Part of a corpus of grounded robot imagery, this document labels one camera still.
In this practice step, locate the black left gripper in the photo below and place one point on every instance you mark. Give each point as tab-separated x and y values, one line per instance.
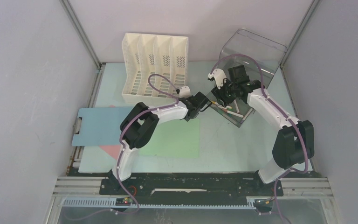
188	98

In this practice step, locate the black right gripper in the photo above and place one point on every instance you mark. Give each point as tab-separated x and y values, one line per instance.
218	93

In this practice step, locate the yellow capped pen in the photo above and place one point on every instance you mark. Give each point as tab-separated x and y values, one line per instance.
221	106

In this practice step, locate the red capped white marker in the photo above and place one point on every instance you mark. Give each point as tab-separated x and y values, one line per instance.
233	113

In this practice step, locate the transparent grey drawer box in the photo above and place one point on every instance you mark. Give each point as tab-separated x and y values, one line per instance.
267	53

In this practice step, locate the green clipboard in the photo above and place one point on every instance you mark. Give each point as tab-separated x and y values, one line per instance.
174	139

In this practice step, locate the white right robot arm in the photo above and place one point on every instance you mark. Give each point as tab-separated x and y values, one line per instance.
294	143

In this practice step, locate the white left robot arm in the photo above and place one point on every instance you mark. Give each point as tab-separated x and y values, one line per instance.
139	125

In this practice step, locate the white file organizer rack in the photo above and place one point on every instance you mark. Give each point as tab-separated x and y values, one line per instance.
156	65

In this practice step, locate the pink paper sheet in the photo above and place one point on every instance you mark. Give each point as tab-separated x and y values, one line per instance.
112	150

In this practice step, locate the blue clipboard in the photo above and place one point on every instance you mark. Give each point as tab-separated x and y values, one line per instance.
99	126

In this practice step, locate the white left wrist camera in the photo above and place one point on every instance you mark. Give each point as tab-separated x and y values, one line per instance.
184	92

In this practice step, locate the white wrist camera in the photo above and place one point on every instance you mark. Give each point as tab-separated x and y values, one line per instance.
184	92
217	75

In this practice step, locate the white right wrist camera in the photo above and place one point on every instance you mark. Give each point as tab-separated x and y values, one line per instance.
217	75

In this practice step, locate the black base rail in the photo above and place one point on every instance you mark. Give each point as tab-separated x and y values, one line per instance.
190	189

